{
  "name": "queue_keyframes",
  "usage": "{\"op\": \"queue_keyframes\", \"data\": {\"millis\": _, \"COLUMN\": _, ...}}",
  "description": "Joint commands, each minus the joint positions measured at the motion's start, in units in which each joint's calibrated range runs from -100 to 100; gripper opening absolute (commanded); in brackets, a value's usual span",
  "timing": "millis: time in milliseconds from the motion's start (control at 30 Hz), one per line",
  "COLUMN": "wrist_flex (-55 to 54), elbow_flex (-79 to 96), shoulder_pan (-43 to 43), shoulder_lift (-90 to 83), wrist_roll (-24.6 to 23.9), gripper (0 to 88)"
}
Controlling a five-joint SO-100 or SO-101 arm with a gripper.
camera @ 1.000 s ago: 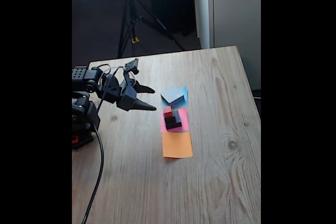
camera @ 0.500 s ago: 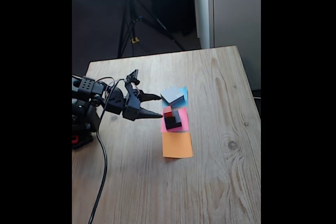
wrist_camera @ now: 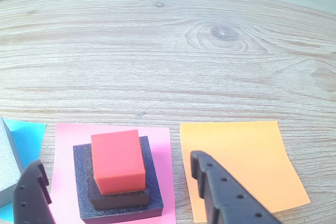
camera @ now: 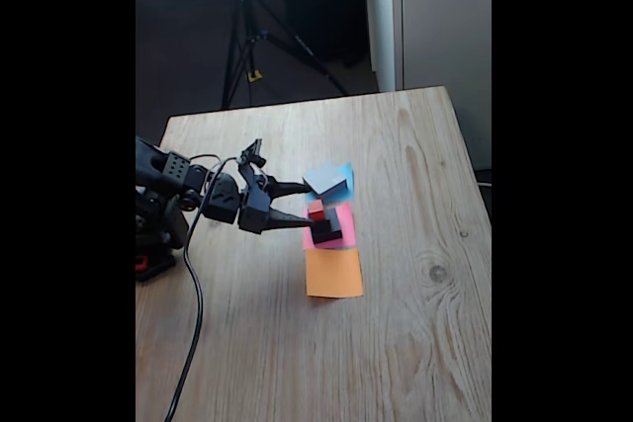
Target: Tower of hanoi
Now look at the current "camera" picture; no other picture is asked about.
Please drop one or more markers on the small red cube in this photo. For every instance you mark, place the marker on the small red cube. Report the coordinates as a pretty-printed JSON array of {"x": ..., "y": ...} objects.
[{"x": 316, "y": 209}]

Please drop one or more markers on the small dark grey cube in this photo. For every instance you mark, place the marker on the small dark grey cube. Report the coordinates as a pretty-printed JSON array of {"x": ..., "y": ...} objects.
[{"x": 324, "y": 228}]

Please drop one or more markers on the large grey square block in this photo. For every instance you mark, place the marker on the large grey square block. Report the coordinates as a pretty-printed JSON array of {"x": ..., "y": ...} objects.
[{"x": 326, "y": 179}]

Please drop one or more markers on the medium black square block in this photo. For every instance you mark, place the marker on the medium black square block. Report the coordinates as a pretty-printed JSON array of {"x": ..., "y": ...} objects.
[{"x": 337, "y": 235}]

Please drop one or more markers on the pink paper sheet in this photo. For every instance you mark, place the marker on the pink paper sheet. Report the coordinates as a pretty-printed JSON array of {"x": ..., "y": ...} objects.
[{"x": 348, "y": 224}]

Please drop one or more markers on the blue paper sheet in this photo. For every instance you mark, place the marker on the blue paper sheet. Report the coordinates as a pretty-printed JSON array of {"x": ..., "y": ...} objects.
[{"x": 350, "y": 170}]

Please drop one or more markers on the orange paper sheet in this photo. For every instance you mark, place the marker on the orange paper sheet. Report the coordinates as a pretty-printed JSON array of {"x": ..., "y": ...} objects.
[{"x": 334, "y": 274}]

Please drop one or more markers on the red black table clamp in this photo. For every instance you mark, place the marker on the red black table clamp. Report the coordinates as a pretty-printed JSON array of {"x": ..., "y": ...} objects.
[{"x": 141, "y": 262}]

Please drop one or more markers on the yellow tag on tripod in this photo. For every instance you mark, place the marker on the yellow tag on tripod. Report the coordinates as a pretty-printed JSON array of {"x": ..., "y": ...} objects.
[{"x": 254, "y": 76}]

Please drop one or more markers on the black tripod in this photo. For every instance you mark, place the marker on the black tripod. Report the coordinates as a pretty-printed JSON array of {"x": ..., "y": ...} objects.
[{"x": 245, "y": 36}]

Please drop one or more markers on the white grey cabinet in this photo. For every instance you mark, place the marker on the white grey cabinet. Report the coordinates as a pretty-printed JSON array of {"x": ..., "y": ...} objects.
[{"x": 445, "y": 22}]

